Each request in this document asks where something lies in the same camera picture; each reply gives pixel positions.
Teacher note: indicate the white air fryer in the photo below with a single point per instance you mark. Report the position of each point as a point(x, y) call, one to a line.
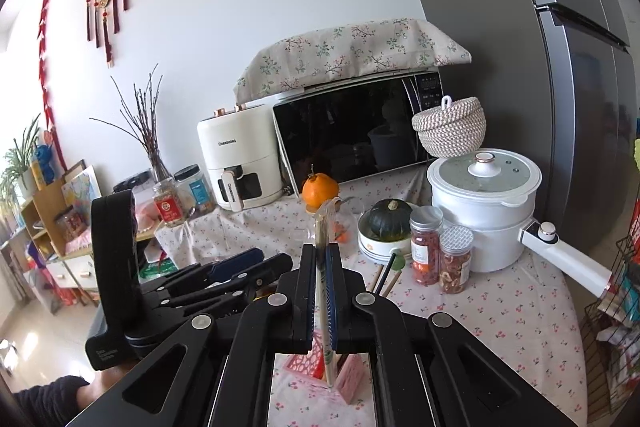
point(235, 152)

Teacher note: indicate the tall jar of red dried fruit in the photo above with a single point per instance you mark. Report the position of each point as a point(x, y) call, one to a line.
point(425, 247)

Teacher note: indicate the blue label jar black lid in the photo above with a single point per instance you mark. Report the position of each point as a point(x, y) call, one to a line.
point(197, 192)

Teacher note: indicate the woven lidded basket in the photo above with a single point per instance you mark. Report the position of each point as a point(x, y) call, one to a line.
point(450, 127)

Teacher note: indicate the pink perforated utensil holder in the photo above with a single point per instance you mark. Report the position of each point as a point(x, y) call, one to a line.
point(302, 369)

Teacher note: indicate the person's left forearm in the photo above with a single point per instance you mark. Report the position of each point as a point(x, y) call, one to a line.
point(50, 402)

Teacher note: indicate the blue figurine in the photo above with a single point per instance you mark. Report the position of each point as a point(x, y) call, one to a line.
point(44, 162)

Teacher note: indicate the bare dried branches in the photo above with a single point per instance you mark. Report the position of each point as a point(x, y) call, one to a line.
point(142, 117)

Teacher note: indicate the floral microwave cover cloth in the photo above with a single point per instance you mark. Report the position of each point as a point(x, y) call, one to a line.
point(350, 47)

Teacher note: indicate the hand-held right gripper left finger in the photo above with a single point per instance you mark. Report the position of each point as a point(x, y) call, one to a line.
point(307, 297)

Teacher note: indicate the dark green pumpkin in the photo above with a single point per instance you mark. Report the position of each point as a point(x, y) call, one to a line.
point(390, 219)

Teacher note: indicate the wooden shelf unit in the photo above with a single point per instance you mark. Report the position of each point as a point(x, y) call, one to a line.
point(45, 212)

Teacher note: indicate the white ceramic bowl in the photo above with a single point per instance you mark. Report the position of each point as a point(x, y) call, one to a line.
point(372, 249)

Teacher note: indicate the white electric cooking pot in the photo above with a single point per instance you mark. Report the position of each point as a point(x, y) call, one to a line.
point(480, 207)

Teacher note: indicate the red label jar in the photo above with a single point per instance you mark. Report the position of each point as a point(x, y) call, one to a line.
point(167, 207)

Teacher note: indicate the green potted plant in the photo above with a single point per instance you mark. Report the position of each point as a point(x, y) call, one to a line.
point(17, 162)

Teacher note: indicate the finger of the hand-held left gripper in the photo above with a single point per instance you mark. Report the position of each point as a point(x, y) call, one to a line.
point(265, 274)
point(235, 264)

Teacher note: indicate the floral side table cloth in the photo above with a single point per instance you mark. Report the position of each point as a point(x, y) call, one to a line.
point(250, 227)

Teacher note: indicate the white drawer cabinet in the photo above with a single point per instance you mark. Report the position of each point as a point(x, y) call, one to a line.
point(72, 277)

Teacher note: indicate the glass vase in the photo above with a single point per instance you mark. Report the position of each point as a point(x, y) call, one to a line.
point(161, 169)

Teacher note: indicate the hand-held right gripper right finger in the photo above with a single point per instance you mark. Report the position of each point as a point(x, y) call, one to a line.
point(332, 297)

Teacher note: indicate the grey refrigerator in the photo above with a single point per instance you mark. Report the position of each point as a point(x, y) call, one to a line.
point(500, 57)

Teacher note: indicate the framed colourful picture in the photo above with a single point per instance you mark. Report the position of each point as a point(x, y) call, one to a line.
point(82, 184)

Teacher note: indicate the plastic-wrapped disposable chopsticks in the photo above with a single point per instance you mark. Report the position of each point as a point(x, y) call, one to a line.
point(320, 232)

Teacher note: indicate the short jar of dried slices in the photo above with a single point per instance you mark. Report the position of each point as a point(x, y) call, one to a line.
point(455, 262)

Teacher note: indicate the orange citrus fruit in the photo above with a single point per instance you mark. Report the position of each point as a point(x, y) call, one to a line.
point(320, 189)

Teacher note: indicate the glass jar with small oranges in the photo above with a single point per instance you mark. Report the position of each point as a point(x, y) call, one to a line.
point(345, 227)

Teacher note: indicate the black chopstick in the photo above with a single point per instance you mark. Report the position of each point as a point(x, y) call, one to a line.
point(382, 277)

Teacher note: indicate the black microwave oven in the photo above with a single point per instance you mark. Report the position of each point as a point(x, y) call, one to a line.
point(345, 132)

